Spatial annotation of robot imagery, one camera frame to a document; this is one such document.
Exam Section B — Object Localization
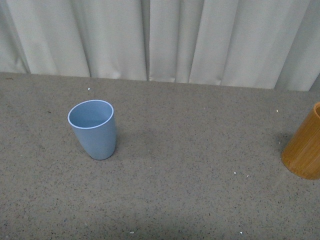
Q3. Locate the white pleated curtain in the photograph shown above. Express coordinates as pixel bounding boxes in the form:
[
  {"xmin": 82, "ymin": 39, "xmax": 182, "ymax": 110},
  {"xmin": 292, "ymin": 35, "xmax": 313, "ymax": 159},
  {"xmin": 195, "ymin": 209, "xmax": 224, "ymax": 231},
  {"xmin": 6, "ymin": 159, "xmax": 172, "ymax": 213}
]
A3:
[{"xmin": 0, "ymin": 0, "xmax": 320, "ymax": 91}]

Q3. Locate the blue plastic cup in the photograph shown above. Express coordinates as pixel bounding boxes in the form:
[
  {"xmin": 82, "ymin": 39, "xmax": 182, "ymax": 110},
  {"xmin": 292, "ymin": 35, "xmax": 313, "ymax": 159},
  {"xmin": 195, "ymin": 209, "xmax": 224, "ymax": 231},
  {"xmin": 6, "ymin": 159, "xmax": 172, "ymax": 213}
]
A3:
[{"xmin": 67, "ymin": 99, "xmax": 117, "ymax": 160}]

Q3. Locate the orange bamboo holder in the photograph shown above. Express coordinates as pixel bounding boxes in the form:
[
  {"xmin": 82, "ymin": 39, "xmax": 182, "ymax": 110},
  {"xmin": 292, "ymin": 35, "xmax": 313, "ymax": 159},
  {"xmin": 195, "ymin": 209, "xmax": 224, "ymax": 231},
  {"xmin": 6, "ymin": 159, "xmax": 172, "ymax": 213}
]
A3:
[{"xmin": 281, "ymin": 102, "xmax": 320, "ymax": 180}]

